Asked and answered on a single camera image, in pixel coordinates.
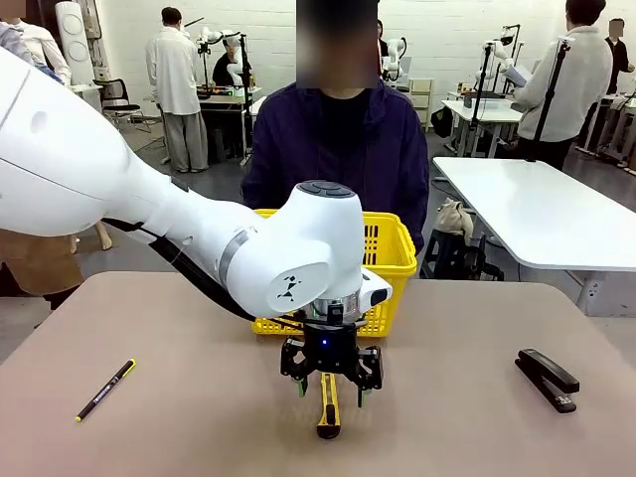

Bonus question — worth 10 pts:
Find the black mesh chair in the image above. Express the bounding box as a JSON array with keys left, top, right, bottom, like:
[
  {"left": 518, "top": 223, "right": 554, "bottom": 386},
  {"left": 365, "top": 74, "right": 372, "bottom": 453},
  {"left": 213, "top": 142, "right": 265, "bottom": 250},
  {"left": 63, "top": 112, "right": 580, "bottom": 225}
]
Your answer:
[{"left": 91, "top": 78, "right": 153, "bottom": 133}]

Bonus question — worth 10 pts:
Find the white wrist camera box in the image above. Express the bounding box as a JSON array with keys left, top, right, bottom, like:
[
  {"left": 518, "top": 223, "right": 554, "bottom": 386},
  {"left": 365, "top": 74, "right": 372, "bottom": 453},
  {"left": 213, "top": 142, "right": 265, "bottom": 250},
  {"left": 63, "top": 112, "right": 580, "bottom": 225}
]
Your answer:
[{"left": 358, "top": 267, "right": 395, "bottom": 319}]

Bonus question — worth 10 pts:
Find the white standing air conditioner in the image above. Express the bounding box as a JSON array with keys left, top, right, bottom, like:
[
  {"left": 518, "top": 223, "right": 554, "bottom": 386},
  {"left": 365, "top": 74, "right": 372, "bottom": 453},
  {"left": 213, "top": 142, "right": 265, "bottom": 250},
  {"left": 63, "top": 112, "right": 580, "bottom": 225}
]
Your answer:
[{"left": 54, "top": 0, "right": 103, "bottom": 85}]

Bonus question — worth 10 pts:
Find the white background desk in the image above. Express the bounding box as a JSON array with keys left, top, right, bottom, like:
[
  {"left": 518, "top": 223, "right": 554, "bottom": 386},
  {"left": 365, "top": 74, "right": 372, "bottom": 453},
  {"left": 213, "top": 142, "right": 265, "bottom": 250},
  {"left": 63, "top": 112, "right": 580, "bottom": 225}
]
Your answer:
[{"left": 440, "top": 96, "right": 526, "bottom": 158}]

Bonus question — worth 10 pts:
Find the yellow black utility knife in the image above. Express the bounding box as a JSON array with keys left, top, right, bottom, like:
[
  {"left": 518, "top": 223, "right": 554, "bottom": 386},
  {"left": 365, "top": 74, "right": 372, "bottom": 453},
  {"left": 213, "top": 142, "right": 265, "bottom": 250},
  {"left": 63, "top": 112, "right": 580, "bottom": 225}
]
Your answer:
[{"left": 316, "top": 372, "right": 343, "bottom": 440}]

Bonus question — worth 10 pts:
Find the thin black stand pole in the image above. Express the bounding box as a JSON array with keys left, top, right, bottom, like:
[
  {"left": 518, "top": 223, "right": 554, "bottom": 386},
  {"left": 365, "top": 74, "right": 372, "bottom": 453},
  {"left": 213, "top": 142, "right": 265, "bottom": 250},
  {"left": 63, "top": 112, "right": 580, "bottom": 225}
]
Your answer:
[{"left": 469, "top": 42, "right": 498, "bottom": 150}]

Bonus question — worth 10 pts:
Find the black yellow pen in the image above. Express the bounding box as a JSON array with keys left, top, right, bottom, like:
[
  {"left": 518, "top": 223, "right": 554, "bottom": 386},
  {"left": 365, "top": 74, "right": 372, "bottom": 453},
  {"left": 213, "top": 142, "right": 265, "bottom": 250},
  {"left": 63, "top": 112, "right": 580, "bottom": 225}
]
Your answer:
[{"left": 75, "top": 358, "right": 137, "bottom": 423}]

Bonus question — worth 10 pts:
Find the seated person in black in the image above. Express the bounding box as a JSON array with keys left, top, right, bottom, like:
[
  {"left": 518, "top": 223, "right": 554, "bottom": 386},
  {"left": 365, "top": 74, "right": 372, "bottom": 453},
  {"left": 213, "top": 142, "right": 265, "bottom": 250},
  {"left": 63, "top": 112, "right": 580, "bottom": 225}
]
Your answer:
[{"left": 212, "top": 39, "right": 244, "bottom": 88}]

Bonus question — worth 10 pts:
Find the person in purple jacket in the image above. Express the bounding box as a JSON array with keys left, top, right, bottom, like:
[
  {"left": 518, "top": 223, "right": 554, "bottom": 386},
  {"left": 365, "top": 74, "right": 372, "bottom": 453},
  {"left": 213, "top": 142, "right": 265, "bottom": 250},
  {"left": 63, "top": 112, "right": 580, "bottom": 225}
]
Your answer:
[{"left": 240, "top": 0, "right": 431, "bottom": 257}]

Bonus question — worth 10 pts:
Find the black hanging bag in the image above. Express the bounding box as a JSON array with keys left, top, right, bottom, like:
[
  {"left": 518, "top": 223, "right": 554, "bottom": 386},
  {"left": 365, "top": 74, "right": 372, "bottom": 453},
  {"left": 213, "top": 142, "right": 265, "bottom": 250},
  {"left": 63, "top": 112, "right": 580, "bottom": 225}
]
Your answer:
[{"left": 430, "top": 104, "right": 456, "bottom": 138}]

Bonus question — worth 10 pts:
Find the beige cloth bag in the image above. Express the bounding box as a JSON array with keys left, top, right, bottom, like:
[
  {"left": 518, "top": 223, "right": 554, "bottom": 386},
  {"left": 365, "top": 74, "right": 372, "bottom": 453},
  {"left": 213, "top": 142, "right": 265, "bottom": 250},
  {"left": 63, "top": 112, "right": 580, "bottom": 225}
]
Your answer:
[{"left": 435, "top": 196, "right": 476, "bottom": 238}]

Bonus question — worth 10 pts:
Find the yellow plastic shopping basket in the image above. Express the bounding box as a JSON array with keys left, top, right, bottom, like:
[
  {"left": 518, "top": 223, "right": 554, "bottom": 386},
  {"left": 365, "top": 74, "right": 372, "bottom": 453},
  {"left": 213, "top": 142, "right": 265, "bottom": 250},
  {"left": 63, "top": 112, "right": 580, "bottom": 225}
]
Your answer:
[{"left": 250, "top": 208, "right": 418, "bottom": 339}]

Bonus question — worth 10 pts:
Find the black stapler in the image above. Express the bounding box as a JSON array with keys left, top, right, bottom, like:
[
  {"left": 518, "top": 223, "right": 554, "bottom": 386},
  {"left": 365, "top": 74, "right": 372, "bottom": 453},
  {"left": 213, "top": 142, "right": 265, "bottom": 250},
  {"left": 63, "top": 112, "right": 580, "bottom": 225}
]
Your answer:
[{"left": 514, "top": 348, "right": 581, "bottom": 414}]

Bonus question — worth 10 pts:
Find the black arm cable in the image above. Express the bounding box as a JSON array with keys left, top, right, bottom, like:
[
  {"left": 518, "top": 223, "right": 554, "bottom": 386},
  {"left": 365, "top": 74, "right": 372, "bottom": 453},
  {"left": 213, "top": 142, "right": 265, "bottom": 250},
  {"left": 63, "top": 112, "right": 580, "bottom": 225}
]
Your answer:
[{"left": 101, "top": 217, "right": 307, "bottom": 332}]

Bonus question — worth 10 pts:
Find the person in white shirt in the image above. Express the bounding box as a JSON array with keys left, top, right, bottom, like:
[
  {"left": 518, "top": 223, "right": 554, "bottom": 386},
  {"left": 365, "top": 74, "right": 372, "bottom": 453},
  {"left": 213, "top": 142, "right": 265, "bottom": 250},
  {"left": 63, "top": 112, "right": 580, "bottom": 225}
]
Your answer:
[{"left": 144, "top": 6, "right": 210, "bottom": 174}]

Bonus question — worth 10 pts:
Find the white drawer cabinet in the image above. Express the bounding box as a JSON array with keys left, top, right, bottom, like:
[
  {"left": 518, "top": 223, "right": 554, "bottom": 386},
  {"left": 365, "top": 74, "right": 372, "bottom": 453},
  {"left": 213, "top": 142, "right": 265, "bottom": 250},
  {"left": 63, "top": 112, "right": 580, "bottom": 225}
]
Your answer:
[{"left": 406, "top": 77, "right": 436, "bottom": 133}]

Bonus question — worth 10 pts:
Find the tall black tripod pole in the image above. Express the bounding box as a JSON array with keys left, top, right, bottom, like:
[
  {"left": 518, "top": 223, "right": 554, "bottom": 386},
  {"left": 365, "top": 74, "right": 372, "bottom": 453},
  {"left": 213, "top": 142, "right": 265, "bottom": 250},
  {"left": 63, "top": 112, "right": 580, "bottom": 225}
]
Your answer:
[{"left": 526, "top": 37, "right": 575, "bottom": 163}]

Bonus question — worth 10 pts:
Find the person in white fleece jacket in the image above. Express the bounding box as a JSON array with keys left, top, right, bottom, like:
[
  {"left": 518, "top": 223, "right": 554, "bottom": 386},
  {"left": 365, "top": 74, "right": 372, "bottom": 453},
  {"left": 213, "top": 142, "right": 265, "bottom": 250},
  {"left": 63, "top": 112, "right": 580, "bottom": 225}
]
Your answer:
[{"left": 511, "top": 0, "right": 615, "bottom": 173}]

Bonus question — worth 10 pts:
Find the black stool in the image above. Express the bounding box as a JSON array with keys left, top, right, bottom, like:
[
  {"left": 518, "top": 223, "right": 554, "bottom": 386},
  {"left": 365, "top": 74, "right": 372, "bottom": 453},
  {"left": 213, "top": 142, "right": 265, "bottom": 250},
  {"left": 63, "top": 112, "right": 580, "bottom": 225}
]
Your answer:
[{"left": 419, "top": 228, "right": 506, "bottom": 281}]

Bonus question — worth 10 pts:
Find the standing person in black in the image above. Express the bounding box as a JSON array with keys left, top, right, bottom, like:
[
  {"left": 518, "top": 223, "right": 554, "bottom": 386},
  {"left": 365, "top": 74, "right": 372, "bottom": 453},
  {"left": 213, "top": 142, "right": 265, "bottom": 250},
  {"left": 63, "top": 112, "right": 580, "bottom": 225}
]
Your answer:
[{"left": 603, "top": 18, "right": 635, "bottom": 95}]

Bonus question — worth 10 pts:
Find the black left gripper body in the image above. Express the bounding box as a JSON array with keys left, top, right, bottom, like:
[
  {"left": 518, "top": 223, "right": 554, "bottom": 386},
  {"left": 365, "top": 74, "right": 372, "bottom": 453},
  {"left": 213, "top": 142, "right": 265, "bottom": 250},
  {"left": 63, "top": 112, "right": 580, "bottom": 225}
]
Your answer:
[{"left": 302, "top": 322, "right": 361, "bottom": 374}]

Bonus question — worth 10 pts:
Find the large white table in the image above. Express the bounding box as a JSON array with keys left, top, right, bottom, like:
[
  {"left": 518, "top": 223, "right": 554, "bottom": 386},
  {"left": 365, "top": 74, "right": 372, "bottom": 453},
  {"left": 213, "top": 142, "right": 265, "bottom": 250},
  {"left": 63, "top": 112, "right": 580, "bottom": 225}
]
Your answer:
[{"left": 431, "top": 155, "right": 636, "bottom": 317}]

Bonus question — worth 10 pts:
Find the mannequin with brown apron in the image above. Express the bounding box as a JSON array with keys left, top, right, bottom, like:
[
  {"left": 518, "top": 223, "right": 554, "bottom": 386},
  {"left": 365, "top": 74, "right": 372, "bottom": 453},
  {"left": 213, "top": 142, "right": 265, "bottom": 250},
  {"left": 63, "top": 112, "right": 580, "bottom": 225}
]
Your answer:
[{"left": 0, "top": 0, "right": 84, "bottom": 309}]

